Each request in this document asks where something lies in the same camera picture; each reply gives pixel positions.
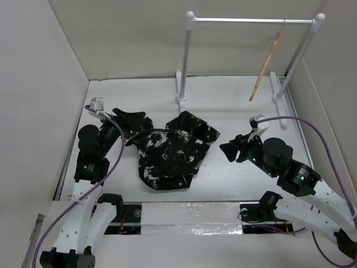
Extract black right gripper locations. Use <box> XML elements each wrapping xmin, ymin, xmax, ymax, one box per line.
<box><xmin>218</xmin><ymin>129</ymin><xmax>276</xmax><ymax>177</ymax></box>

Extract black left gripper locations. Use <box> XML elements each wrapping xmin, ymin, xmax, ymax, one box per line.
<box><xmin>98</xmin><ymin>108</ymin><xmax>144</xmax><ymax>156</ymax></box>

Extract black white patterned trousers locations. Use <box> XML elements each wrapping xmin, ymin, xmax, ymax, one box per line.
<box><xmin>126</xmin><ymin>111</ymin><xmax>220</xmax><ymax>191</ymax></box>

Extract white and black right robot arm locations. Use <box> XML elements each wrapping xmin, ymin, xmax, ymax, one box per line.
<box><xmin>219</xmin><ymin>135</ymin><xmax>356</xmax><ymax>259</ymax></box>

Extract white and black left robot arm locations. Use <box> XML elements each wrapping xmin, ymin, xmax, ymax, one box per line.
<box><xmin>32</xmin><ymin>106</ymin><xmax>146</xmax><ymax>267</ymax></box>

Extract wooden clothes hanger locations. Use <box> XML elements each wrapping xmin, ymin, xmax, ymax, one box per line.
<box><xmin>249</xmin><ymin>20</ymin><xmax>286</xmax><ymax>102</ymax></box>

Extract white metal clothes rack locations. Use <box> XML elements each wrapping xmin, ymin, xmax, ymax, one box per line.
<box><xmin>175</xmin><ymin>11</ymin><xmax>325</xmax><ymax>116</ymax></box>

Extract silver foil tape strip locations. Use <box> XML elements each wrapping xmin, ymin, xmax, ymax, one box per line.
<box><xmin>141</xmin><ymin>202</ymin><xmax>243</xmax><ymax>236</ymax></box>

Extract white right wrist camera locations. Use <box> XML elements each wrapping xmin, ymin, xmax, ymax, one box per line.
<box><xmin>248</xmin><ymin>114</ymin><xmax>269</xmax><ymax>142</ymax></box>

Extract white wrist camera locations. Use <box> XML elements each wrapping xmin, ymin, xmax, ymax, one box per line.
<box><xmin>89</xmin><ymin>97</ymin><xmax>104</xmax><ymax>112</ymax></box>
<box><xmin>248</xmin><ymin>114</ymin><xmax>269</xmax><ymax>142</ymax></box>

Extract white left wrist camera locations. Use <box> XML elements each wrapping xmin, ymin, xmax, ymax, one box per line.
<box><xmin>89</xmin><ymin>97</ymin><xmax>104</xmax><ymax>112</ymax></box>

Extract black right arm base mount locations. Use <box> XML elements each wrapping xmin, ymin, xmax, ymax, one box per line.
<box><xmin>238</xmin><ymin>203</ymin><xmax>294</xmax><ymax>235</ymax></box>

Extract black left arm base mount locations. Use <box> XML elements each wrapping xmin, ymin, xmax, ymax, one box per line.
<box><xmin>104</xmin><ymin>203</ymin><xmax>142</xmax><ymax>235</ymax></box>

